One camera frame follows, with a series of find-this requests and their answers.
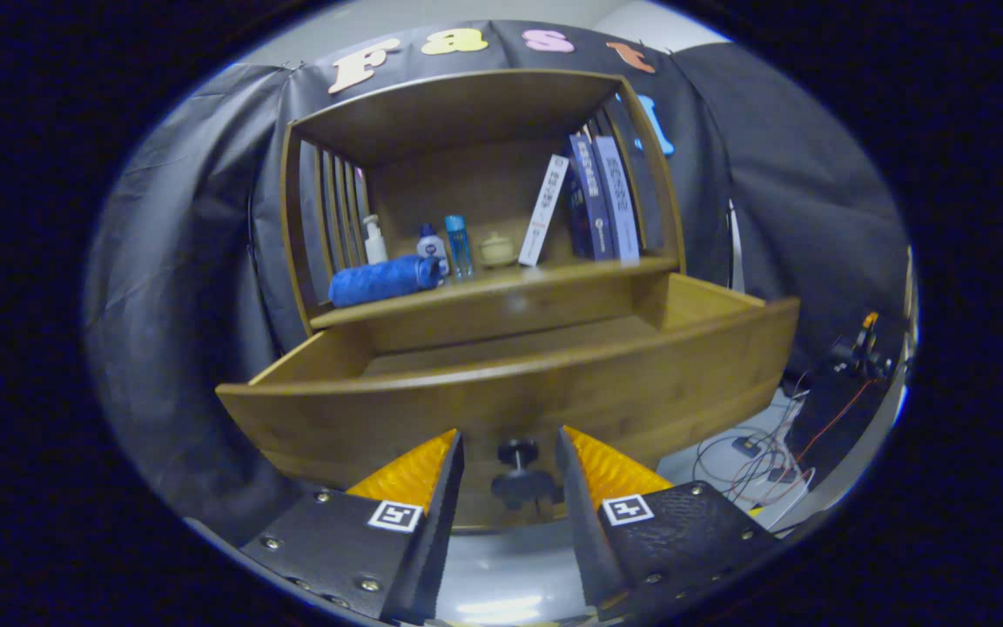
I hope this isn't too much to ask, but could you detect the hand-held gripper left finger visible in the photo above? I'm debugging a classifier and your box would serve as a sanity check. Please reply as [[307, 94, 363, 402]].
[[240, 428, 466, 624]]

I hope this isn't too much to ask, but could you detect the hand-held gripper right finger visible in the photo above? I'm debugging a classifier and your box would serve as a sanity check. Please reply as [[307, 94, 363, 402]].
[[554, 425, 781, 621]]

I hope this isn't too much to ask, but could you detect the wooden countertop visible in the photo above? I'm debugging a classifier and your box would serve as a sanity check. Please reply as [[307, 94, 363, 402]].
[[310, 255, 681, 330]]

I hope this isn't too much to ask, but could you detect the wooden cabinet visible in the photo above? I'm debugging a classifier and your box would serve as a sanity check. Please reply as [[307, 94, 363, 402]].
[[279, 68, 688, 354]]

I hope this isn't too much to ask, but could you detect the rolled blue towel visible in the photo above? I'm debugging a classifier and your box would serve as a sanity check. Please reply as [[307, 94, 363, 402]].
[[328, 254, 443, 308]]

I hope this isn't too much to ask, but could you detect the small white bottle blue cap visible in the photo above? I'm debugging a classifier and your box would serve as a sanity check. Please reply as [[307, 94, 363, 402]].
[[416, 224, 450, 278]]

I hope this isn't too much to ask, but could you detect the tall clear blue bottle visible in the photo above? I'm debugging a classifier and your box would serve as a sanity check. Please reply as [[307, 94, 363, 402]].
[[444, 215, 475, 280]]

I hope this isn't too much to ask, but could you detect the beige lidded teacup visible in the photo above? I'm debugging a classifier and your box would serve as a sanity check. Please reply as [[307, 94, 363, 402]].
[[478, 232, 518, 268]]

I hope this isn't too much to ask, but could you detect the white pump bottle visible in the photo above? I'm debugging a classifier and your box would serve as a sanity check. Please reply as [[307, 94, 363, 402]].
[[362, 214, 388, 266]]

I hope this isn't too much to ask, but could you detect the white book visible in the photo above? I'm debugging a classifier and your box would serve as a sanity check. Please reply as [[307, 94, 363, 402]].
[[518, 154, 570, 267]]

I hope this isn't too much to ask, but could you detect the lavender book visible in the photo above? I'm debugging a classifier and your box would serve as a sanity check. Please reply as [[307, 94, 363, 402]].
[[593, 135, 642, 265]]

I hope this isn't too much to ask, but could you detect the dark blue book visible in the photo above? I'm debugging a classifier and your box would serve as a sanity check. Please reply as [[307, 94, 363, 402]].
[[564, 132, 616, 262]]

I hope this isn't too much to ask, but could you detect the orange and black clamp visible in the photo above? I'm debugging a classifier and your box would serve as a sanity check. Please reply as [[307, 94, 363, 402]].
[[832, 312, 894, 380]]

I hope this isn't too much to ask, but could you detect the black floor cable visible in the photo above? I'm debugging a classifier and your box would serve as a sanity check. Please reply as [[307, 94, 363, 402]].
[[693, 409, 816, 510]]

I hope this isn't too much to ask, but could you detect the thin red wire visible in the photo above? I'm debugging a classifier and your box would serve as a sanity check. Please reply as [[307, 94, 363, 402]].
[[793, 379, 877, 462]]

